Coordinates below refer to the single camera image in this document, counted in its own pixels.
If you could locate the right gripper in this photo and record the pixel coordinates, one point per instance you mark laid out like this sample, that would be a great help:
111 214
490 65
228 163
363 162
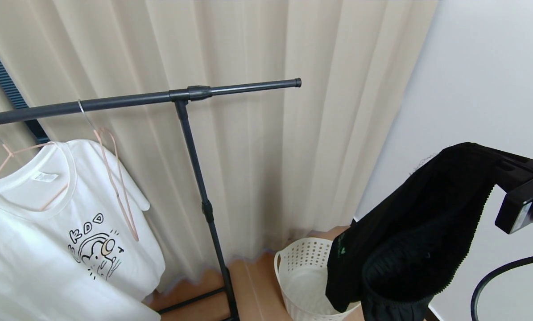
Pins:
522 209

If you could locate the black shorts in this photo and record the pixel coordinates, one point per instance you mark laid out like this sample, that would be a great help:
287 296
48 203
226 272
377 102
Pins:
418 232

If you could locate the white laundry basket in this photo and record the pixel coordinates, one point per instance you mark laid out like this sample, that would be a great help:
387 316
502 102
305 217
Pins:
302 285

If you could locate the black clothes rack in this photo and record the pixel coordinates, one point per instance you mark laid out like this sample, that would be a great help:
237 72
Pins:
114 101

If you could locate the blue ribbed strip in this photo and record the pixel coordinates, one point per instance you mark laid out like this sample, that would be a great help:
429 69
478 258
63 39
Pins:
7 80

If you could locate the white printed T-shirt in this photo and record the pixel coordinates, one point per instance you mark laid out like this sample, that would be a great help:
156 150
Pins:
34 258

